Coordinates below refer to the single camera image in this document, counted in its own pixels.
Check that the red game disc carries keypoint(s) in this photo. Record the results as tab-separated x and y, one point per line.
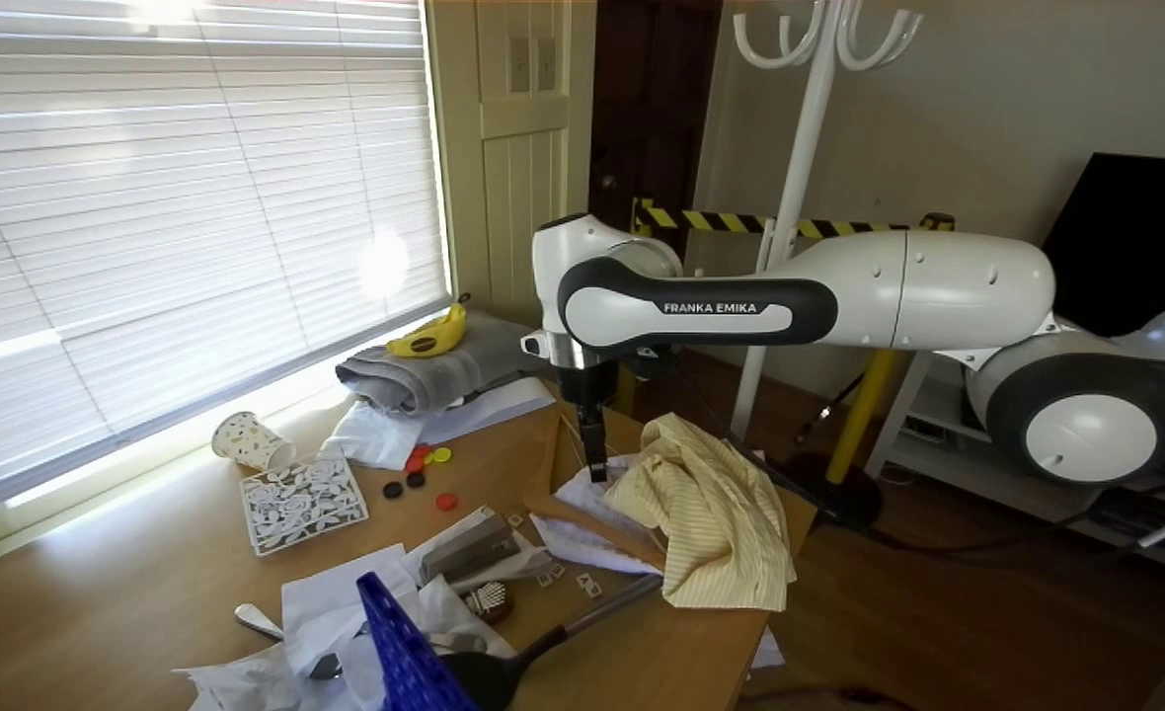
416	461
447	501

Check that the white paper sheets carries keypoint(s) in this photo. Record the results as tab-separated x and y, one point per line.
383	434

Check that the white coat rack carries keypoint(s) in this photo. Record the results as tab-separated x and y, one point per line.
798	159

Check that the grey metal object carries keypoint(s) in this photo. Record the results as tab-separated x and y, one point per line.
467	546

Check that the grey folded towel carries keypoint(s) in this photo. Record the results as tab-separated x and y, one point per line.
447	378

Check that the white television shelf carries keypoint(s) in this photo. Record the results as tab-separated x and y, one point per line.
938	454

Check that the yellow game disc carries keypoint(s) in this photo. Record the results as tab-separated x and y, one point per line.
438	454

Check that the white patterned paper cup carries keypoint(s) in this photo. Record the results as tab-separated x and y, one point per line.
251	440

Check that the tray of white tiles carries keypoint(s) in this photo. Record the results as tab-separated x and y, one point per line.
303	501

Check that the wide white window blinds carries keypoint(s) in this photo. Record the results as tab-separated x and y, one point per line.
187	199

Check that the yellow striped cloth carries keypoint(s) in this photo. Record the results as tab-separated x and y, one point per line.
711	515

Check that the crumpled white paper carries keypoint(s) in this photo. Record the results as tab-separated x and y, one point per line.
337	613

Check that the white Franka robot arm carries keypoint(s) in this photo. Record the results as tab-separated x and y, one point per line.
920	289

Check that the yellow banana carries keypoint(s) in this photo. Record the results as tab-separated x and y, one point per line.
426	342

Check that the blue connect four grid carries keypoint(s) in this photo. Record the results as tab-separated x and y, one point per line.
405	653

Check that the dark brown door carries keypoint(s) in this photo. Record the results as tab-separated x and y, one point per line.
652	105

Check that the yellow black striped barrier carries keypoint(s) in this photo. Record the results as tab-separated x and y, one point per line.
725	221

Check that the black television screen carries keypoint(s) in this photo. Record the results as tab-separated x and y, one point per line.
1133	239

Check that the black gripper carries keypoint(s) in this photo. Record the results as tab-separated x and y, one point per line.
599	390

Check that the white plastic spoon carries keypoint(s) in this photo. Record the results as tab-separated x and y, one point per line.
259	619

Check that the black spatula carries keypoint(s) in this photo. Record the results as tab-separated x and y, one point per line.
501	673

